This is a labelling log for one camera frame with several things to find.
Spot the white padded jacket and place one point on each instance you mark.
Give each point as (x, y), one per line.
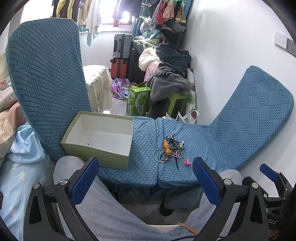
(148, 58)

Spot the pile of clothes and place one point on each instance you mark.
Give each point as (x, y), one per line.
(150, 32)

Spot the light blue bedding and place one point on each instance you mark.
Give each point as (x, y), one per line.
(23, 166)

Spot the red suitcase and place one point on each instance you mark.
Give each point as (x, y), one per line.
(119, 68)

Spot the black jacket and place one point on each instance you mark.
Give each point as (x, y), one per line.
(172, 55)

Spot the pale green cardboard box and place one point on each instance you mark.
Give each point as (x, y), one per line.
(104, 160)

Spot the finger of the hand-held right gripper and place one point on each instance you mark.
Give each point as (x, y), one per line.
(268, 172)

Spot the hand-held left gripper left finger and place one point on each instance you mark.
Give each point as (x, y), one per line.
(86, 178)

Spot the grey suitcase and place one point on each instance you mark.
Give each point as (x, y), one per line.
(122, 45)

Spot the person's right leg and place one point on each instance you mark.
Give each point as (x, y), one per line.
(231, 173)

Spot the cream lace furniture cover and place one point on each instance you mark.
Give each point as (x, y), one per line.
(99, 88)

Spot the person's leg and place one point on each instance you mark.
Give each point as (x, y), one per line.
(231, 173)
(111, 208)

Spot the hanging clothes row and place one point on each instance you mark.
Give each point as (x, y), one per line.
(74, 11)

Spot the orange gourd pendant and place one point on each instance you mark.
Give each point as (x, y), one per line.
(167, 150)

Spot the person's left leg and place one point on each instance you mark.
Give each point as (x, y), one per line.
(111, 208)

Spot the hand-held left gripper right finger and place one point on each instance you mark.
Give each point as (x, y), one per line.
(205, 180)

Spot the spotted rolled mat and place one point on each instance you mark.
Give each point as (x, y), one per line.
(191, 92)

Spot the grey fleece blanket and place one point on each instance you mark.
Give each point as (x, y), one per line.
(168, 81)

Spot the green plastic stool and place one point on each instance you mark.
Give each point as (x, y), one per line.
(172, 103)

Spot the black charm with silver beads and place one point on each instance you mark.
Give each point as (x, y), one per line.
(170, 138)

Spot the green printed carton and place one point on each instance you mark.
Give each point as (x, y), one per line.
(137, 102)

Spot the grey wall socket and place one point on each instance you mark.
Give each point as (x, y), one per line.
(291, 47)

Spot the black suitcase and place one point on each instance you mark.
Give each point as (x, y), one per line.
(133, 64)

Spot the pink beige blanket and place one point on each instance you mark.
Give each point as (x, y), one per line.
(11, 115)

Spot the white wall switch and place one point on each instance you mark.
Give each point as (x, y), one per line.
(281, 39)

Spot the purple patterned cloth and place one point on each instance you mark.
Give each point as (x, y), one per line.
(120, 89)

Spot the green patterned hair accessory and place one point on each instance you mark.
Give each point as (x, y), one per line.
(179, 144)

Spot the pink hair clip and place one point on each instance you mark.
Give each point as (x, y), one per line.
(186, 162)

